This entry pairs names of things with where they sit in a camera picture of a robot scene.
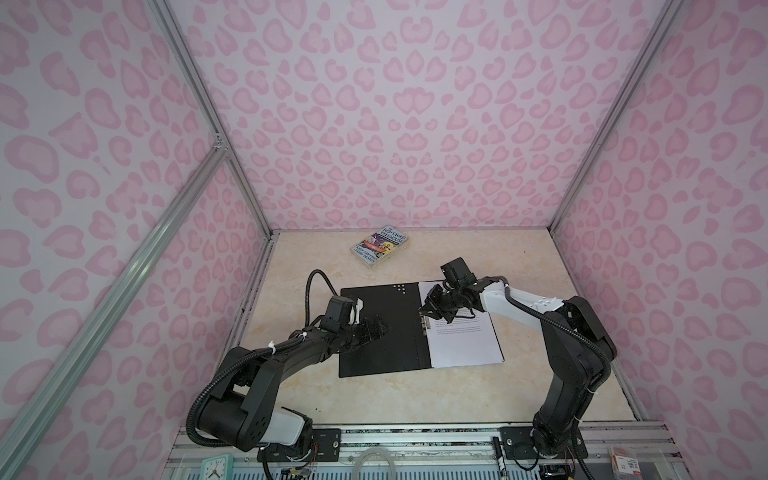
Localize clear box with label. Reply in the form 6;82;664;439
608;446;642;480

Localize printed paper sheet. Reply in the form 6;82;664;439
421;308;504;368

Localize colourful paperback book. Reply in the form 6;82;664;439
350;225;409;268

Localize black marker pen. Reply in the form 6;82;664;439
491;436;508;480

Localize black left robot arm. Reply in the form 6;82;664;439
185;269;390;460

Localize white and black folder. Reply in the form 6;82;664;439
338;281;504;378

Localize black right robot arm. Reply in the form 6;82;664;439
419;257;617;459

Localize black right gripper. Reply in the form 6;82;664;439
415;283;464;324

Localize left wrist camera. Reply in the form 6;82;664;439
349;299;364;325

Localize small teal alarm clock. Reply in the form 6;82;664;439
199;454;234;480

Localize clear plastic tube loop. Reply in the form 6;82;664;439
350;446;398;480

